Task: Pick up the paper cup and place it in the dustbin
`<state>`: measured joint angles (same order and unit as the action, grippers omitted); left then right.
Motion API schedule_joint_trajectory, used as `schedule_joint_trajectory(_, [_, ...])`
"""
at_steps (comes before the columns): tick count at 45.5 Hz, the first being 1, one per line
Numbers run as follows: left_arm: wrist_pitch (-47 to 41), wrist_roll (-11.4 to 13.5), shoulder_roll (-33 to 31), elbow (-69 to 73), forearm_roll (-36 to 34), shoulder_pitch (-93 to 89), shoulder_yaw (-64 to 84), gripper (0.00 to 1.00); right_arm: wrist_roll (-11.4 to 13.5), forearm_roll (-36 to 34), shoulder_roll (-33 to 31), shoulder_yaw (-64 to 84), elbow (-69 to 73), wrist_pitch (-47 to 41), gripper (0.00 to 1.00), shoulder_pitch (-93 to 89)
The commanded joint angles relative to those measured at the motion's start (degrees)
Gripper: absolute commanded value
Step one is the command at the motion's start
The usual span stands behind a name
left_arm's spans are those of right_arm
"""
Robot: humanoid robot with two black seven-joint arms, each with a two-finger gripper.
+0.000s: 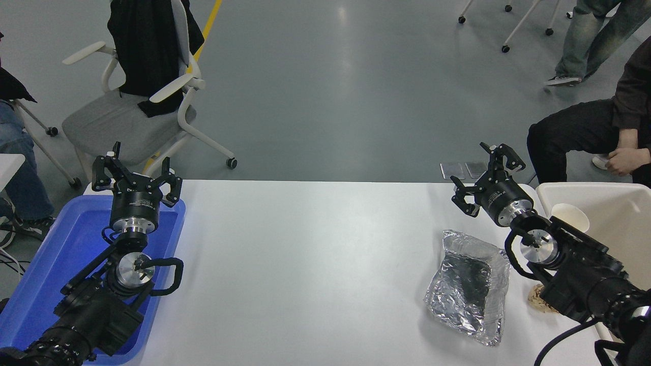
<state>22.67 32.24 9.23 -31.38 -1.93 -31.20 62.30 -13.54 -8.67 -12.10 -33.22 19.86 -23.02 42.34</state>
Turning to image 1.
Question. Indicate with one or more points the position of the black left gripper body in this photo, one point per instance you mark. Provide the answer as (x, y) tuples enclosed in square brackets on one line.
[(135, 201)]

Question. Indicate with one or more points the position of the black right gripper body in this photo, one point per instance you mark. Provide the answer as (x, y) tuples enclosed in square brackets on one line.
[(501, 195)]

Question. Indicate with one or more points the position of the white paper cup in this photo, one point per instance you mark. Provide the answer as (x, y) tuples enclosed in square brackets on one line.
[(569, 216)]

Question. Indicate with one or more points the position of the person's forearm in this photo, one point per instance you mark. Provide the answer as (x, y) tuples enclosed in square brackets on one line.
[(628, 137)]

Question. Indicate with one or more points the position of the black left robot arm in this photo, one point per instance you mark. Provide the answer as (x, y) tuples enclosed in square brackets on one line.
[(96, 315)]

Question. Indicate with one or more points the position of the person's hand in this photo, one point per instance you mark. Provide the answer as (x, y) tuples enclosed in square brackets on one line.
[(625, 161)]

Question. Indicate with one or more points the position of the metal floor plate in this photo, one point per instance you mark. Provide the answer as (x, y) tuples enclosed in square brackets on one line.
[(452, 171), (475, 170)]

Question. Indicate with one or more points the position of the grey chair with castors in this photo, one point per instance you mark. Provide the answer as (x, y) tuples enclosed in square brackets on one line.
[(52, 131)]

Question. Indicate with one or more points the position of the person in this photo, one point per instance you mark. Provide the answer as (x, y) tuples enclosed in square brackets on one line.
[(574, 132), (574, 40), (20, 178)]

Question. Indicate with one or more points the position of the blue plastic tray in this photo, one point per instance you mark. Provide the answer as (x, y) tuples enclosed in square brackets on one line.
[(56, 254)]

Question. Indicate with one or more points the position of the small white table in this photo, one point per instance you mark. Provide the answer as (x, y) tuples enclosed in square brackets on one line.
[(7, 168)]

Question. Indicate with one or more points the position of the silver foil tray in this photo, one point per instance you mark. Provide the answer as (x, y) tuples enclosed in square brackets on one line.
[(457, 310)]

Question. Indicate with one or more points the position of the large pale bin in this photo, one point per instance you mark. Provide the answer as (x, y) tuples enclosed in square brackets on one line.
[(610, 208)]

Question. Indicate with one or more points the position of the crumpled tan paper ball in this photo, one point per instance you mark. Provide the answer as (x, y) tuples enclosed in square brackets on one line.
[(536, 301)]

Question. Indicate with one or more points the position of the black garment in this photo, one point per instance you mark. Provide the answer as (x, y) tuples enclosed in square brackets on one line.
[(12, 86)]

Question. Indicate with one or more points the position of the black jacket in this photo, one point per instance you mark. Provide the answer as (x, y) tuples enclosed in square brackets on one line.
[(147, 51)]

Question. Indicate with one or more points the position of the grey chair with white frame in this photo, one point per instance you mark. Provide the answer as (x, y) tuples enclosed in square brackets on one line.
[(112, 127)]

